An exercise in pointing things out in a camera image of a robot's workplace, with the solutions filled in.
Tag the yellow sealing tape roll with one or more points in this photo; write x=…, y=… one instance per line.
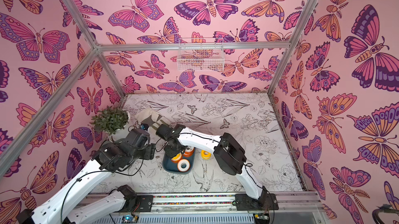
x=177, y=158

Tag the beige grey work glove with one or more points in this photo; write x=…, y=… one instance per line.
x=152, y=118

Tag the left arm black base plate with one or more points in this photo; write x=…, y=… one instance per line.
x=145, y=203

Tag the teal plastic storage tray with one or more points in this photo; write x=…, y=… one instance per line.
x=171, y=167

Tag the white wire wall basket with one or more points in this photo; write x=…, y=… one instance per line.
x=202, y=54

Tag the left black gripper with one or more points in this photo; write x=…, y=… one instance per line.
x=150, y=151

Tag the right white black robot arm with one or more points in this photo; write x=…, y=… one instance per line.
x=229, y=154

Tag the green circuit board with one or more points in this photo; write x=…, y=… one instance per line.
x=129, y=219

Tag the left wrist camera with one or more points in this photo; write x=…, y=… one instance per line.
x=144, y=126

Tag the orange sealing tape roll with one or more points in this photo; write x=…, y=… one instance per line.
x=206, y=155
x=183, y=165
x=188, y=151

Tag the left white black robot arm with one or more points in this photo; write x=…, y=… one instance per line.
x=111, y=158

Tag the green potted plant white pot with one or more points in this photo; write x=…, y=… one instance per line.
x=112, y=121

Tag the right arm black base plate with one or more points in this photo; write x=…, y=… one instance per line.
x=266, y=202

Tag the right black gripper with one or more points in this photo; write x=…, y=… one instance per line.
x=171, y=149

